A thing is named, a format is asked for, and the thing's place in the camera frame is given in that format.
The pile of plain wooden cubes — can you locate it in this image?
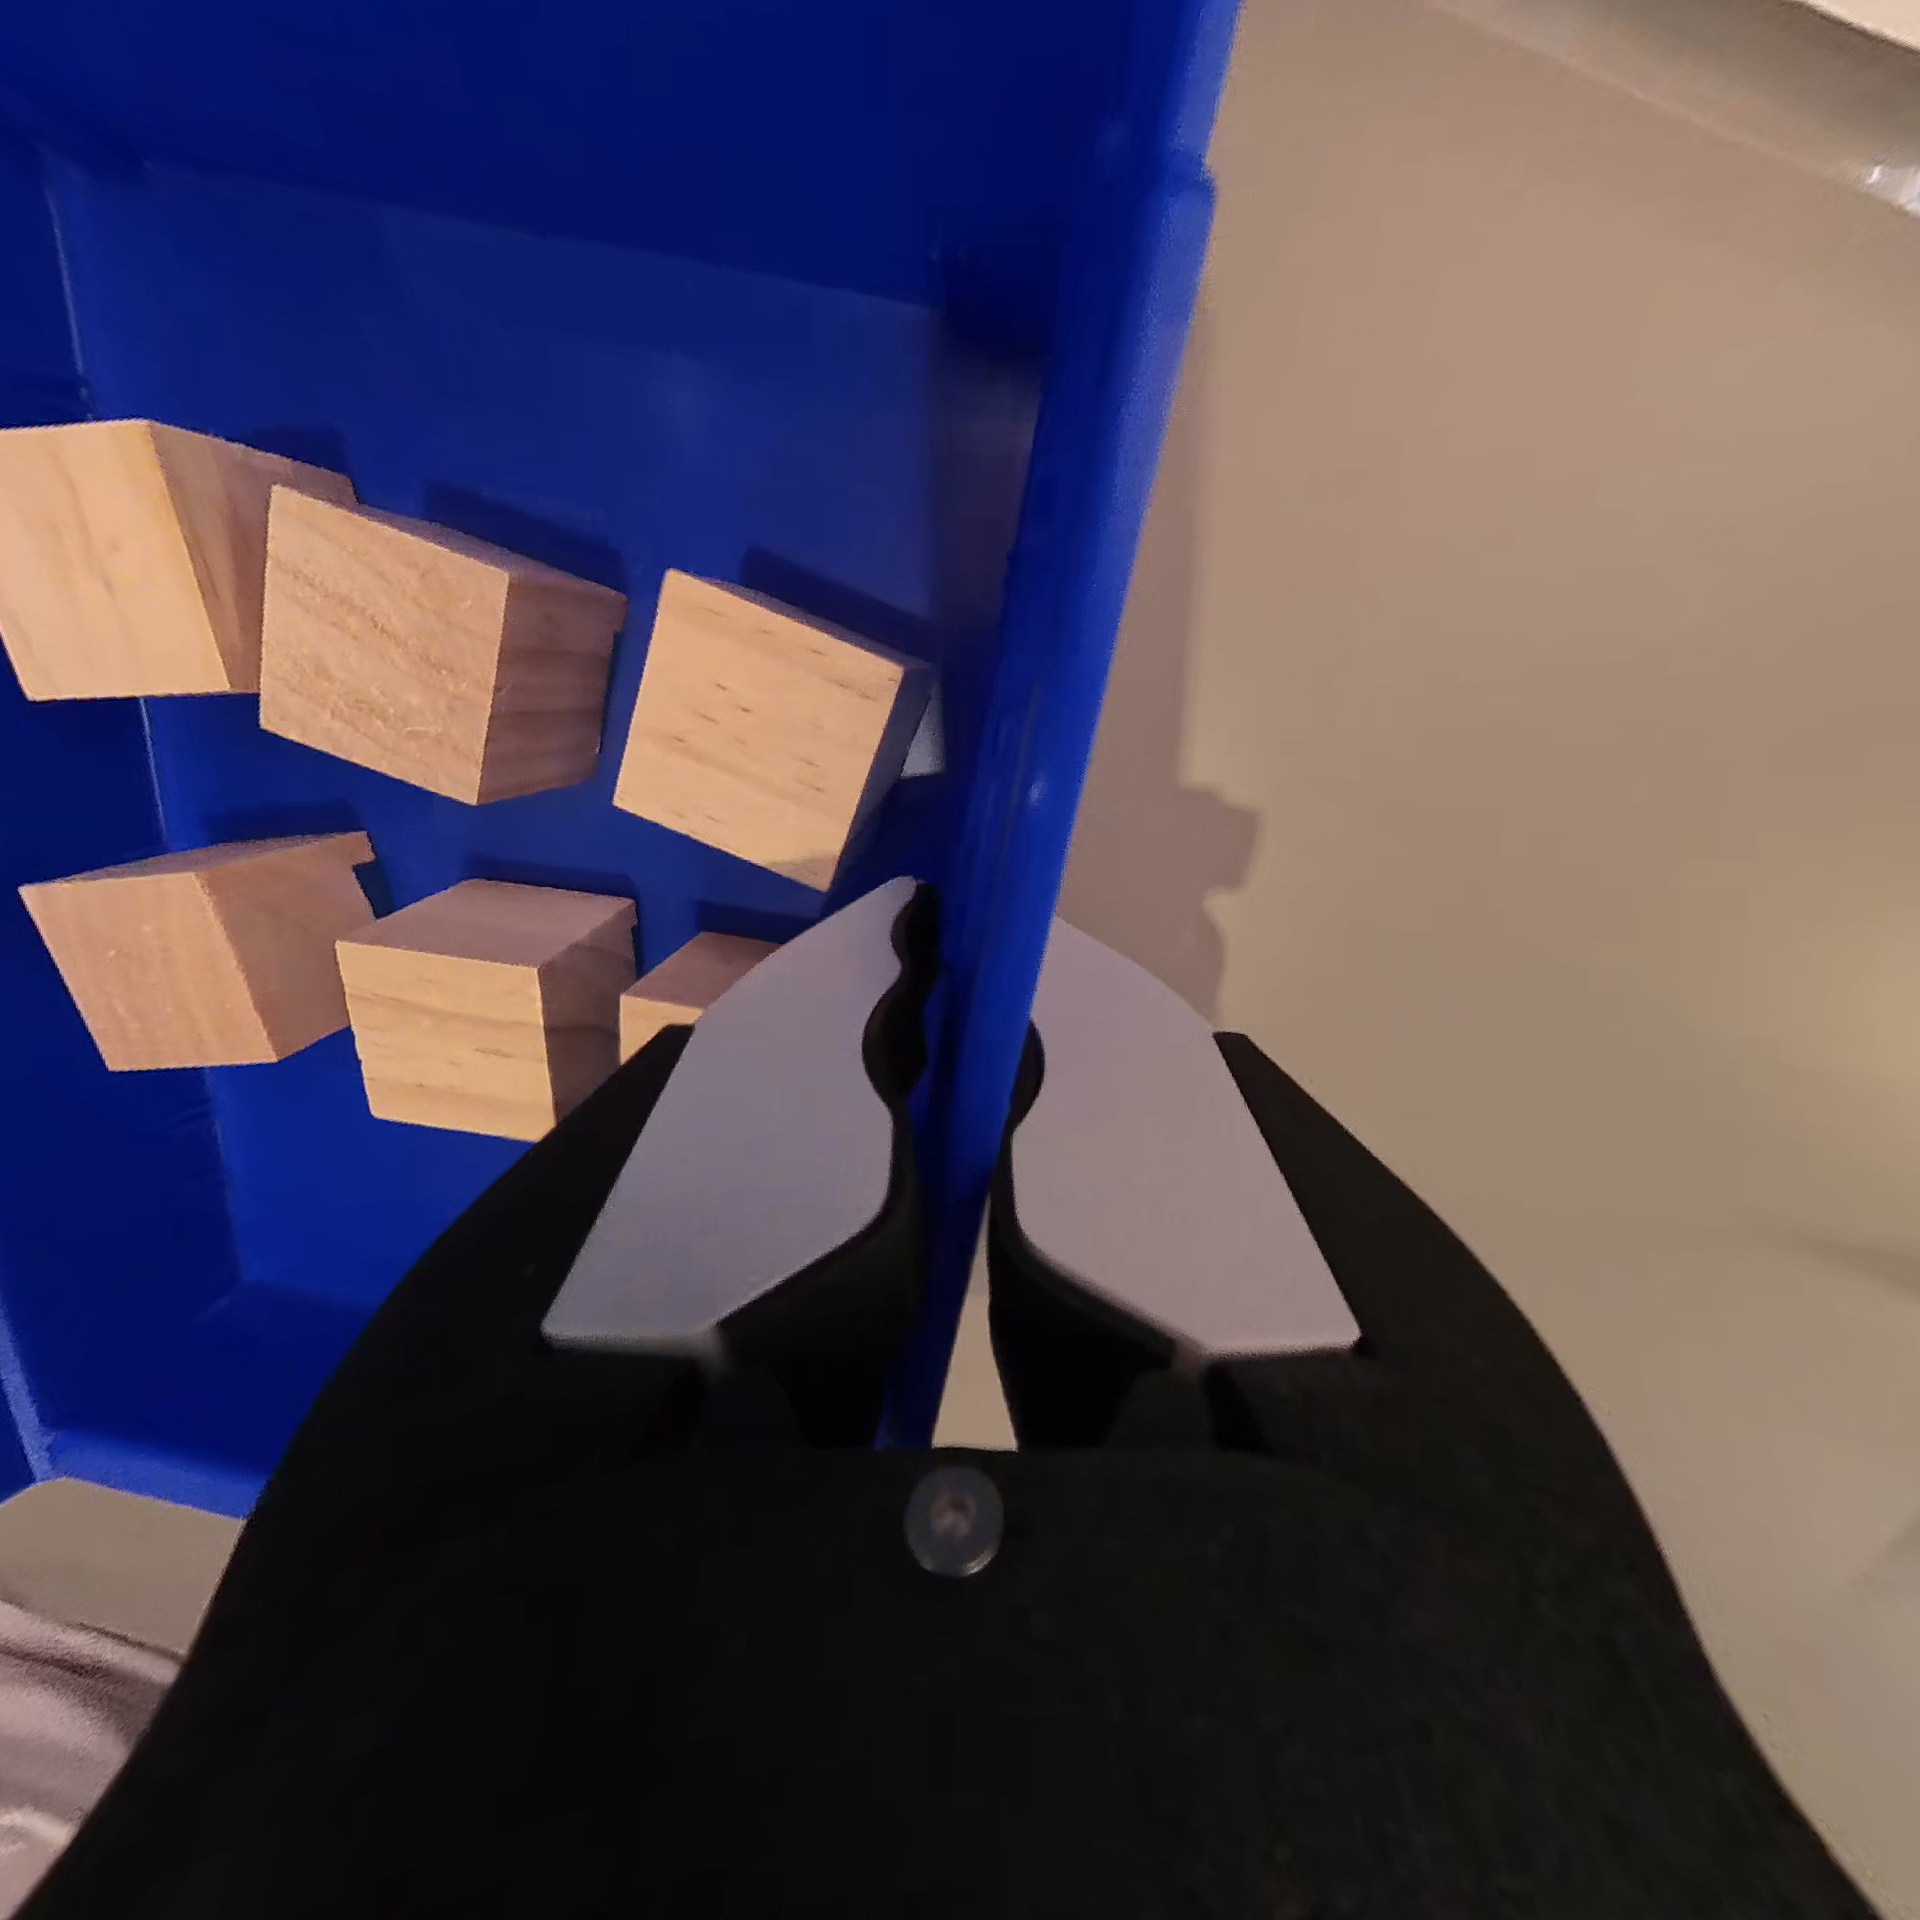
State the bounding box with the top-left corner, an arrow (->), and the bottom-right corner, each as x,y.
0,420 -> 935,1143

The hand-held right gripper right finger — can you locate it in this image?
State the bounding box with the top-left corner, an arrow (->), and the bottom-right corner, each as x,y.
990,914 -> 1366,1450

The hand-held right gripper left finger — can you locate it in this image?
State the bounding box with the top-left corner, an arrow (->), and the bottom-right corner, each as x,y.
545,877 -> 944,1450

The grey shiny cloth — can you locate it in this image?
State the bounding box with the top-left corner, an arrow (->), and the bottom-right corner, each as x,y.
0,1597 -> 186,1920

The blue plastic bin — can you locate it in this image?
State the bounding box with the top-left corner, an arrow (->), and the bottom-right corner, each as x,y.
0,0 -> 1248,1518

